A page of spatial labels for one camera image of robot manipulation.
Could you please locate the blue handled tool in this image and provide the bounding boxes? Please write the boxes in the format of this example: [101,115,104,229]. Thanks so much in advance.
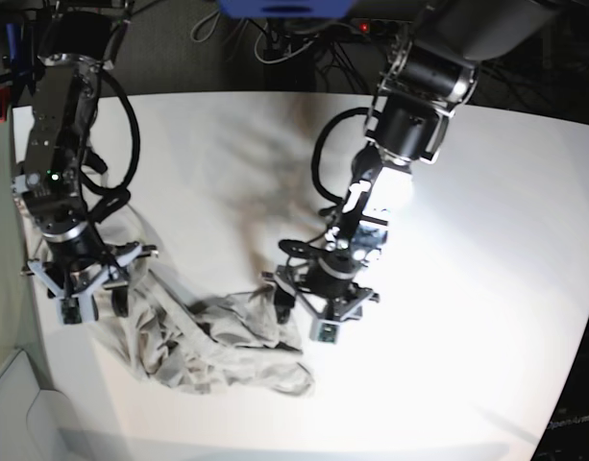
[6,23,26,77]

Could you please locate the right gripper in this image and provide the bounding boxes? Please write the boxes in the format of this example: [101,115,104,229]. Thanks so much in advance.
[24,242,158,318]

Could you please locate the white cable loop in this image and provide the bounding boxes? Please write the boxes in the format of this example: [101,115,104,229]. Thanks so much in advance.
[253,28,315,65]

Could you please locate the black power strip red light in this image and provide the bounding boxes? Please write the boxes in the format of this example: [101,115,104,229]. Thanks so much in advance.
[349,18,409,37]

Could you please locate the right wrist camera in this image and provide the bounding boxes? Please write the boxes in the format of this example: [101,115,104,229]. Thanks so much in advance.
[57,295,99,325]

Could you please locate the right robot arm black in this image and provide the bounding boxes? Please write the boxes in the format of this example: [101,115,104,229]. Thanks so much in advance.
[11,1,157,325]

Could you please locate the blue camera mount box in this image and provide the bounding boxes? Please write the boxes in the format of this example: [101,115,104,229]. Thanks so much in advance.
[217,0,355,19]

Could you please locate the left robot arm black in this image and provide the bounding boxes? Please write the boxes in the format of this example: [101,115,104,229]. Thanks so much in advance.
[266,1,566,331]

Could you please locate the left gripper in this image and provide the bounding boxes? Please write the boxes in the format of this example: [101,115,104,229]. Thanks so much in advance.
[261,268,380,325]

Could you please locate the grey t-shirt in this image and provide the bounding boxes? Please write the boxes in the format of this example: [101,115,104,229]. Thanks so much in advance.
[87,259,315,398]

